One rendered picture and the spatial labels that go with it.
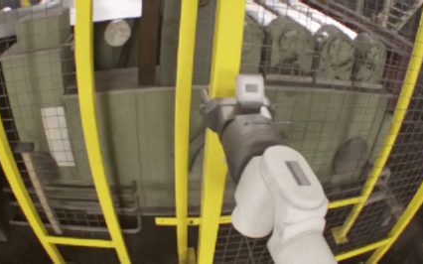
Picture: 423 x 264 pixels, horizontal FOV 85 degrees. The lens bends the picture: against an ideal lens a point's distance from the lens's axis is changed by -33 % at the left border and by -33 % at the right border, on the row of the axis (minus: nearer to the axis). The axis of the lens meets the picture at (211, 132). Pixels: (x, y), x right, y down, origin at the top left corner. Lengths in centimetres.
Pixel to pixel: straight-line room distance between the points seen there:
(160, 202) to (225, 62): 159
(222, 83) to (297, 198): 38
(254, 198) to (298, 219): 8
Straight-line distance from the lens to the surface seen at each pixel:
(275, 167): 36
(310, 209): 34
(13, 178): 130
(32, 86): 175
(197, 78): 161
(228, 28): 62
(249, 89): 52
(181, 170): 132
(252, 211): 40
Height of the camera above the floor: 162
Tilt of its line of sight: 34 degrees down
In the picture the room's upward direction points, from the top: 5 degrees clockwise
